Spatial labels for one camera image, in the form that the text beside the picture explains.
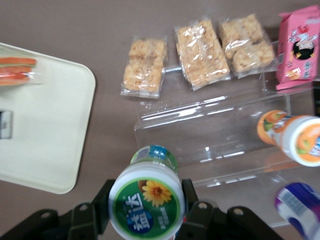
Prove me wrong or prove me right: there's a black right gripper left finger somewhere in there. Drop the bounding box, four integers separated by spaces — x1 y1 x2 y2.
0 179 116 240

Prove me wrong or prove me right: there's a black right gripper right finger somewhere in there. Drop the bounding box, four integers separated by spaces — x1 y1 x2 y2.
178 178 286 240

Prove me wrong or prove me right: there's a green gum bottle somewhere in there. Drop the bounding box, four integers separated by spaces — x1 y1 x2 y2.
109 144 186 240

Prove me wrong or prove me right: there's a blue gum bottle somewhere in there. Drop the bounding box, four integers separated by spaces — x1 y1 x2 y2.
274 182 320 240

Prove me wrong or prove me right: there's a cream plastic tray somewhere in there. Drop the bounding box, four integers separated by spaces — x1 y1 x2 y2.
0 42 97 195

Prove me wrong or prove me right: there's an orange gum bottle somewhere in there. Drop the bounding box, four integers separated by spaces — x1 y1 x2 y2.
256 109 320 167

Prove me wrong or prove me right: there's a clear acrylic step display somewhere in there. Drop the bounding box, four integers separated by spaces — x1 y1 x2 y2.
133 39 320 228

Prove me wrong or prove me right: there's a black flat snack packet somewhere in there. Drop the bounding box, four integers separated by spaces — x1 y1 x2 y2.
0 109 13 140

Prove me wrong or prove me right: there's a small black snack box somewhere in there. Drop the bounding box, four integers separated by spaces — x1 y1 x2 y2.
312 81 320 118

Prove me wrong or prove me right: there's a wrapped triangle sandwich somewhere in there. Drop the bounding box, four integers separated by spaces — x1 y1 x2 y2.
0 57 38 87

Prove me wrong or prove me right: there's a wrapped rice crispy bar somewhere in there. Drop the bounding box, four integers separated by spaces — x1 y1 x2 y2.
120 35 168 99
174 18 231 91
217 13 276 80

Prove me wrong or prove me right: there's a pink snack packet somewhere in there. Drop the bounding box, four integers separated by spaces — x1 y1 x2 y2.
275 5 320 91

